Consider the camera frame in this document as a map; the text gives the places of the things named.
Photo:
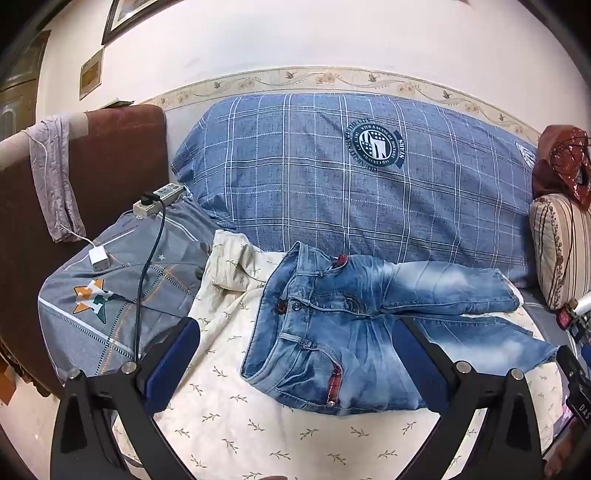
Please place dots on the white leaf print bed sheet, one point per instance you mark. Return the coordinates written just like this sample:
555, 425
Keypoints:
231, 415

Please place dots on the blue plaid pillow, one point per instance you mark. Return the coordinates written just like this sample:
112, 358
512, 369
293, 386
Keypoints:
300, 184

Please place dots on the small wall plaque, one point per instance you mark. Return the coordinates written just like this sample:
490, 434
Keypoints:
91, 74

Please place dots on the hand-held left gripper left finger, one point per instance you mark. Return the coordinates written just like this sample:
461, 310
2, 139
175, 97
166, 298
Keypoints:
171, 364

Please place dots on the grey star print pillow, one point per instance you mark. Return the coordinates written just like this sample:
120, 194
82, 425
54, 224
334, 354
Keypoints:
178, 258

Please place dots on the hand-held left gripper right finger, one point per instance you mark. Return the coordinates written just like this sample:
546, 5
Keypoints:
418, 364

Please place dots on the wooden door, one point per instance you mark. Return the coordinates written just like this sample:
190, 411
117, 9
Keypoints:
18, 92

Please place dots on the white charger block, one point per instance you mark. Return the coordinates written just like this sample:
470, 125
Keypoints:
99, 259

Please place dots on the striped beige pillow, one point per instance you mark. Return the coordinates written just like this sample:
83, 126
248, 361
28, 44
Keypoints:
558, 249

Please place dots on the white power strip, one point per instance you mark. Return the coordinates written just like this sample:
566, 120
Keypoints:
173, 190

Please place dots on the person's right hand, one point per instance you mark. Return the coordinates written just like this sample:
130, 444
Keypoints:
556, 459

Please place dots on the brown bed headboard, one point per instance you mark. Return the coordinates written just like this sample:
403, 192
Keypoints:
115, 152

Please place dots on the lilac cloth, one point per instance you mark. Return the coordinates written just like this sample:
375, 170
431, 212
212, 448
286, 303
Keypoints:
51, 184

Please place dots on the blue denim pants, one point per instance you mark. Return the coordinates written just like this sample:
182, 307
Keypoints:
323, 332

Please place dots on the framed wall picture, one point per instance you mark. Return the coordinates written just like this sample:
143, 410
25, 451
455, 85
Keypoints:
115, 23

